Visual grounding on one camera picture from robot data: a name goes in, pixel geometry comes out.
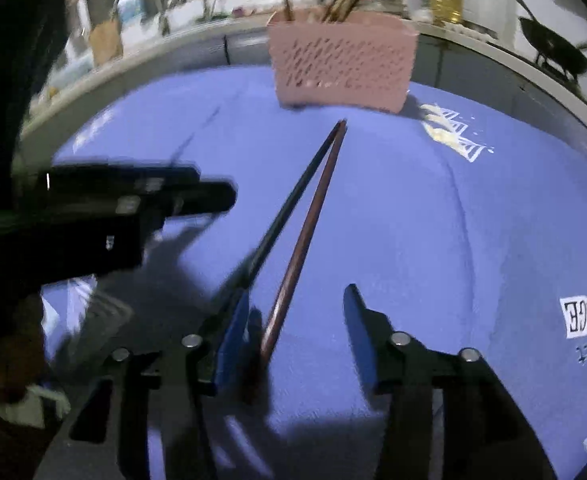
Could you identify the black wok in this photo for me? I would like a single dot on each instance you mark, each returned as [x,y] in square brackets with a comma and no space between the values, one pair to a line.
[553,45]

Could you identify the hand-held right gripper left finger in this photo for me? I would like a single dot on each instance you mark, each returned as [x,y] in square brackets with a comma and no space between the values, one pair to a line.
[231,345]

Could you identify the pink perforated utensil basket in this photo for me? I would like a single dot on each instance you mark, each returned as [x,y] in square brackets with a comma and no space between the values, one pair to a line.
[343,65]

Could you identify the grey kitchen counter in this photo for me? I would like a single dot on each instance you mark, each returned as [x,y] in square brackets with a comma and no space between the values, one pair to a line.
[453,57]

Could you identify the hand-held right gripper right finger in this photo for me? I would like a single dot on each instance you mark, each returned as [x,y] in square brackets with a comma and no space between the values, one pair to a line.
[358,340]

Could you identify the reddish brown chopstick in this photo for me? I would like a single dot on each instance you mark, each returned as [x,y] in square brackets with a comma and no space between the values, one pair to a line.
[303,240]

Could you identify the wooden cutting board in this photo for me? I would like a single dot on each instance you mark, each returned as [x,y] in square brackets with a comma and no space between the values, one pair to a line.
[104,42]

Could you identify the blue printed tablecloth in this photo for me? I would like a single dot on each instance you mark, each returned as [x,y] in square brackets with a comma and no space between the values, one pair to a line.
[448,235]

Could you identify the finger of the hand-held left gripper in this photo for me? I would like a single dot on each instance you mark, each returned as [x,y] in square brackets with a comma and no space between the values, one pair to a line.
[208,197]

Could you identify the black chopstick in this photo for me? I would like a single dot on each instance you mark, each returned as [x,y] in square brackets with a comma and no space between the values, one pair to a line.
[293,195]

